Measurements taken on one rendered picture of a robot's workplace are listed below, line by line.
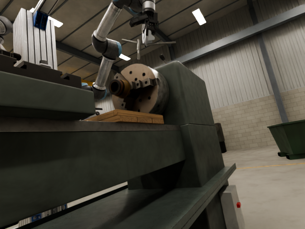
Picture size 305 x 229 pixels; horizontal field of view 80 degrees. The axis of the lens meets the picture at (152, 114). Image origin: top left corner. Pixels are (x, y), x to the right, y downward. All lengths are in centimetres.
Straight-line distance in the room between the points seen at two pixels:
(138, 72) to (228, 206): 94
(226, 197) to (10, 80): 118
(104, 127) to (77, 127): 9
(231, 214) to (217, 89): 1027
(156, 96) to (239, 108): 1007
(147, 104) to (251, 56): 1071
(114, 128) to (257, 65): 1095
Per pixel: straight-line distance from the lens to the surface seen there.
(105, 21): 135
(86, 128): 51
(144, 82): 92
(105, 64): 155
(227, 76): 1139
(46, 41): 190
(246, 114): 1084
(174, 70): 108
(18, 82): 38
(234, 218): 131
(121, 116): 59
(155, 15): 123
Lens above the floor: 76
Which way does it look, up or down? 10 degrees up
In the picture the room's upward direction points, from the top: 9 degrees counter-clockwise
